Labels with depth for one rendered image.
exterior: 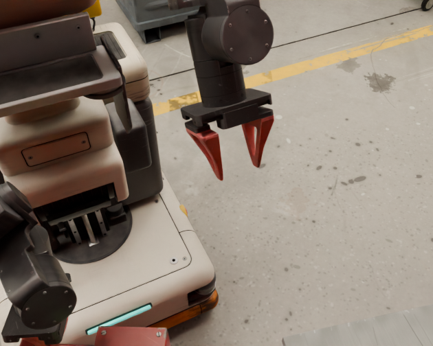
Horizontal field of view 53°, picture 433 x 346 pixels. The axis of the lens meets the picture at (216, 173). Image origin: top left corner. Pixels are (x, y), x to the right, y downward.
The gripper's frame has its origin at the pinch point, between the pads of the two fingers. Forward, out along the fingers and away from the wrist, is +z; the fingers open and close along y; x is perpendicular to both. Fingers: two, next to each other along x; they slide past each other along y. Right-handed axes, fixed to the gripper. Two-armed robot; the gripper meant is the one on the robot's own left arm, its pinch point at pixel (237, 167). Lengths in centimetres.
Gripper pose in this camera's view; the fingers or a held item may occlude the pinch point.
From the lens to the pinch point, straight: 58.3
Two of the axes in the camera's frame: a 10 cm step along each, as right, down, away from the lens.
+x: -3.8, -2.8, 8.8
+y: 9.0, -3.1, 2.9
